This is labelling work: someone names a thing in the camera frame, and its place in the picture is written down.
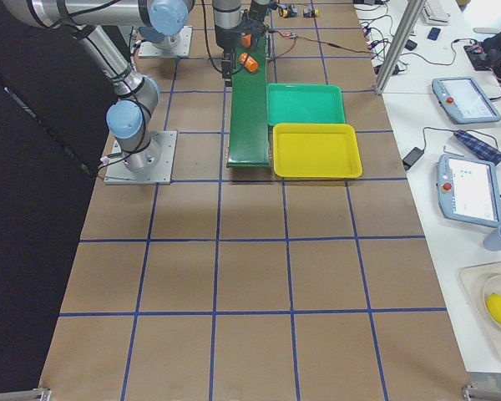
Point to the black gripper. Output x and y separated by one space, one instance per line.
224 38

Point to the orange cylinder labelled 4680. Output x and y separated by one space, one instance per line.
248 62

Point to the plain orange cylinder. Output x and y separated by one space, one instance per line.
246 40

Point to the yellow push button switch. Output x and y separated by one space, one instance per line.
287 10

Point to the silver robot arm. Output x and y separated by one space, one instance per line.
168 18
138 94

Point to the green plastic tray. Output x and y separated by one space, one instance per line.
304 103

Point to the green conveyor belt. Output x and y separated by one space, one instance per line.
249 130

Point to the yellow plastic tray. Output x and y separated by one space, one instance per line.
326 151

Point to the black power adapter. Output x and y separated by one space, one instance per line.
411 158

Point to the upper teach pendant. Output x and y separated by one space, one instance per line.
464 101

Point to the teach pendant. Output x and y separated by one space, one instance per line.
468 190
464 101

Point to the lower teach pendant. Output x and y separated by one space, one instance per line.
468 190

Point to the blue plaid cloth pouch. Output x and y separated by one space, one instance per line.
481 149

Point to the beige tray with bowl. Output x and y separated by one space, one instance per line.
482 285

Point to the yellow lemon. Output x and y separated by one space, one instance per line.
493 306

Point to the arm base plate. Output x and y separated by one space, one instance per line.
156 45
152 166

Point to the aluminium frame post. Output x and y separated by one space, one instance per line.
405 26

